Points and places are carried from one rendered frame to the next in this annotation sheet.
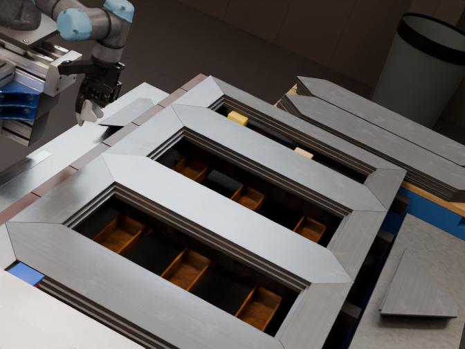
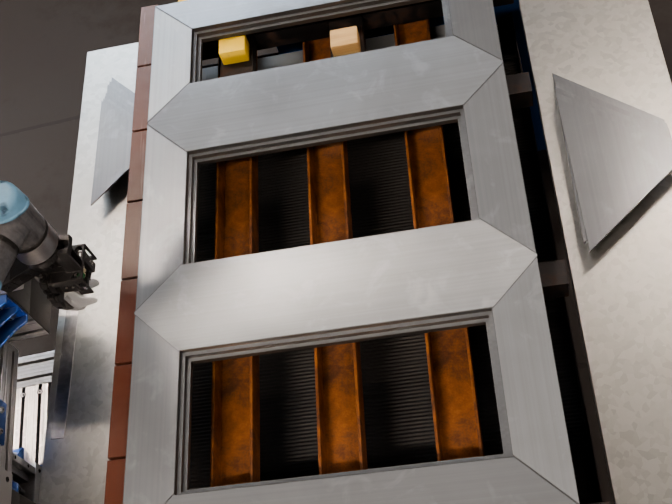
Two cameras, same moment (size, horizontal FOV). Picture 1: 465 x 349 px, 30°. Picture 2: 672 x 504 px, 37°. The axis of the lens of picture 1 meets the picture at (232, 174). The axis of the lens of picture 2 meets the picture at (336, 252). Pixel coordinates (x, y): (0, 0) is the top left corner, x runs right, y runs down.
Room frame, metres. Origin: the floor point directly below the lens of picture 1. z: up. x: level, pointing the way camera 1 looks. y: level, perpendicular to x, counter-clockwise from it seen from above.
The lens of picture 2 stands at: (1.00, -0.15, 2.40)
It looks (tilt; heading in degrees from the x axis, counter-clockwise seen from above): 57 degrees down; 6
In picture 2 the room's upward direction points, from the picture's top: 23 degrees counter-clockwise
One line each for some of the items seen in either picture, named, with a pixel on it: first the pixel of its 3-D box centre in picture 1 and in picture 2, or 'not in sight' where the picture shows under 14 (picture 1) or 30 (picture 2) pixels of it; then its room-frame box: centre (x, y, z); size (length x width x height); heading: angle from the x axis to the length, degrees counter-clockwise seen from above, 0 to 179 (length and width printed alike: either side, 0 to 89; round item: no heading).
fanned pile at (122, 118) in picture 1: (140, 118); (126, 134); (2.56, 0.35, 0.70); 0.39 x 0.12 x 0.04; 169
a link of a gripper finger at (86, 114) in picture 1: (87, 115); (82, 300); (2.00, 0.41, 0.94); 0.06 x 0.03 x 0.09; 79
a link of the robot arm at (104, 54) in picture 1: (107, 50); (33, 239); (2.01, 0.41, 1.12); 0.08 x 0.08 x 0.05
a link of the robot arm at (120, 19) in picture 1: (114, 22); (9, 217); (2.01, 0.41, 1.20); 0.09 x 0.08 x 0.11; 147
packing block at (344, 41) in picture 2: (301, 158); (345, 42); (2.52, -0.19, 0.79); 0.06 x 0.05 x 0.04; 79
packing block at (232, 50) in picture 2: (236, 120); (234, 49); (2.61, 0.05, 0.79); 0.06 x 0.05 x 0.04; 79
